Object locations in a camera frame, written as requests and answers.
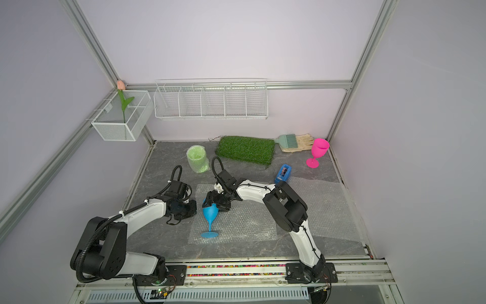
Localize bubble wrap sheet stack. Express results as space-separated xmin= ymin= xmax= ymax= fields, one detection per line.
xmin=289 ymin=177 xmax=361 ymax=242

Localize pink plastic wine glass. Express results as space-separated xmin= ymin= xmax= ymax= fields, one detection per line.
xmin=306 ymin=138 xmax=330 ymax=168

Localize white vent grille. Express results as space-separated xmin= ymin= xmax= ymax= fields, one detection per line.
xmin=84 ymin=287 xmax=310 ymax=303

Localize white mesh corner basket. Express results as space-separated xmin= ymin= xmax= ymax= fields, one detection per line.
xmin=91 ymin=90 xmax=154 ymax=142

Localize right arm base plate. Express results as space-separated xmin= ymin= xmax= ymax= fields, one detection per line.
xmin=285 ymin=262 xmax=338 ymax=284

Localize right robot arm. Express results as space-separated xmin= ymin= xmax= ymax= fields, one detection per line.
xmin=202 ymin=157 xmax=332 ymax=285

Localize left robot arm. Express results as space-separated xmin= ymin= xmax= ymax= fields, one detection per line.
xmin=70 ymin=165 xmax=197 ymax=284

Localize blue tape dispenser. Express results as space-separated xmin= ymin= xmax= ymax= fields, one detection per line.
xmin=275 ymin=164 xmax=292 ymax=184

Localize blue plastic wine glass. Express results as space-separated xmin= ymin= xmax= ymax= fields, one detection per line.
xmin=201 ymin=202 xmax=219 ymax=239

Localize artificial tulip flower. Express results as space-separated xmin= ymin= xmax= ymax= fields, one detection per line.
xmin=116 ymin=80 xmax=134 ymax=123

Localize aluminium front rail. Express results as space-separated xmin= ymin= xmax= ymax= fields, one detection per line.
xmin=77 ymin=259 xmax=396 ymax=290

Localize green artificial grass mat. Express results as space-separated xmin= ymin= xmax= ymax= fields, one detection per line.
xmin=215 ymin=136 xmax=275 ymax=167

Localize beige work glove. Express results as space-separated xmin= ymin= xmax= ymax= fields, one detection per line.
xmin=274 ymin=134 xmax=315 ymax=153

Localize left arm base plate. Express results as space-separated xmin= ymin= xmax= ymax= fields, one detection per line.
xmin=135 ymin=264 xmax=187 ymax=287

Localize white wire wall basket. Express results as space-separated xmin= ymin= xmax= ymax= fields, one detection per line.
xmin=154 ymin=78 xmax=269 ymax=120

